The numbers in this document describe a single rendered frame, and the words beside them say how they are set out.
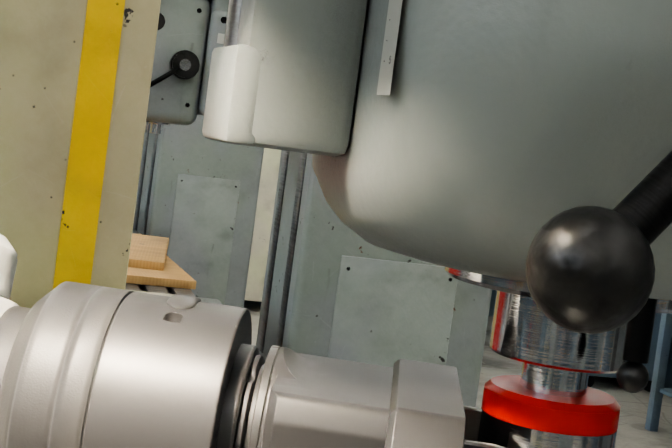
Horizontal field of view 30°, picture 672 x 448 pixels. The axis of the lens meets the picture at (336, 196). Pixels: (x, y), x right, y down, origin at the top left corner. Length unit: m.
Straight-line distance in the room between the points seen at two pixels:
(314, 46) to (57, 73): 1.74
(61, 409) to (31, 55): 1.71
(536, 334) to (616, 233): 0.13
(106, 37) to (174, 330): 1.71
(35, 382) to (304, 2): 0.15
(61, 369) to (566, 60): 0.19
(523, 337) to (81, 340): 0.15
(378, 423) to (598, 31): 0.15
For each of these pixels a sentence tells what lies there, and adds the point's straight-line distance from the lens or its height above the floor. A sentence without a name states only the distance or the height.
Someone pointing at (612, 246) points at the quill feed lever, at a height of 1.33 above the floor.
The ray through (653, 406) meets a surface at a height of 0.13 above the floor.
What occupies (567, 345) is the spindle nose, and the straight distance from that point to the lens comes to 0.42.
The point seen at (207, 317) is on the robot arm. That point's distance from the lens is 0.43.
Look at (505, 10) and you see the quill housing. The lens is 0.34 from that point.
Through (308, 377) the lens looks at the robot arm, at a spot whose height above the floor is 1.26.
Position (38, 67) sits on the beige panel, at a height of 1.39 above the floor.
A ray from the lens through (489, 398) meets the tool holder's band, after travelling 0.44.
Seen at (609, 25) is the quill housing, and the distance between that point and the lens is 0.33.
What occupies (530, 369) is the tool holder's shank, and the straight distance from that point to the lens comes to 0.44.
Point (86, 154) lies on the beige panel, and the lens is 2.12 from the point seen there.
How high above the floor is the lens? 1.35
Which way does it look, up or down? 3 degrees down
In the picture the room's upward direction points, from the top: 8 degrees clockwise
